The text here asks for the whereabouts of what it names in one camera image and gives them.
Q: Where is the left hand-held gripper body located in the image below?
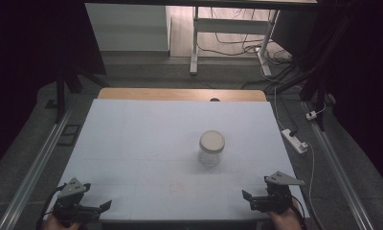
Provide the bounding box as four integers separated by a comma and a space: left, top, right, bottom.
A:
53, 176, 101, 225

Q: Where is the white table frame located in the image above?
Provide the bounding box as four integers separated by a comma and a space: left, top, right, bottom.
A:
197, 8, 298, 91

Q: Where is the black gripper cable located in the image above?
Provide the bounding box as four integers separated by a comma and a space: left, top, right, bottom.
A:
289, 195, 310, 230
35, 182, 68, 230

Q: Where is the black rectangular frame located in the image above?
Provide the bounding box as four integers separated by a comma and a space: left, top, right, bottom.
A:
56, 123, 82, 148

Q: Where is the small white adapter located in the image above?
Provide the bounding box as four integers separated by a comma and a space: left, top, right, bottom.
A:
305, 109, 319, 122

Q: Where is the white power strip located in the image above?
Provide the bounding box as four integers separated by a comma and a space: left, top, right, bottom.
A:
281, 127, 309, 155

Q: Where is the white panel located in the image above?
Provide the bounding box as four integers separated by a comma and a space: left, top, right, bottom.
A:
84, 3, 172, 53

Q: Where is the cream round jar lid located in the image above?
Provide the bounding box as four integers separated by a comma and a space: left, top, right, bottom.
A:
198, 129, 226, 154

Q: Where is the person's left hand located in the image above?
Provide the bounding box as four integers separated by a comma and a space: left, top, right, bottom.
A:
41, 212, 82, 230

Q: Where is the black metal stand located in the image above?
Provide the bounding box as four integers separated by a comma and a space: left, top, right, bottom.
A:
265, 12, 355, 132

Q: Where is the black curtain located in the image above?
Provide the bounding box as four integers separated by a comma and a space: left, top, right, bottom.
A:
317, 0, 383, 195
0, 0, 107, 175

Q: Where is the white-legged desk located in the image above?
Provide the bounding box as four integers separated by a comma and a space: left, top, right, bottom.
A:
83, 0, 319, 78

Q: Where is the person's right hand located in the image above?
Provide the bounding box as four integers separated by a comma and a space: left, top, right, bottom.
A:
266, 198, 304, 230

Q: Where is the clear jar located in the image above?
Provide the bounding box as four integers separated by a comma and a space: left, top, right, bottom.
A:
197, 143, 225, 168

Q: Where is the white cable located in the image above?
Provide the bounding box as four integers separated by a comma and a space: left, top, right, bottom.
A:
273, 85, 316, 205

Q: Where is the aluminium rail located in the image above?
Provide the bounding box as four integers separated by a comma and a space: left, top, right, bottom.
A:
302, 101, 377, 230
0, 107, 75, 230

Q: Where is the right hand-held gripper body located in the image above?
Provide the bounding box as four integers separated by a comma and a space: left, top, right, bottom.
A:
249, 171, 306, 215

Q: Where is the black tripod stand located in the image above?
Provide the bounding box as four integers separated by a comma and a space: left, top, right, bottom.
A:
45, 62, 111, 125

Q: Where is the wooden table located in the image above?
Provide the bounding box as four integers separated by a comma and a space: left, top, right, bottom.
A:
97, 87, 268, 103

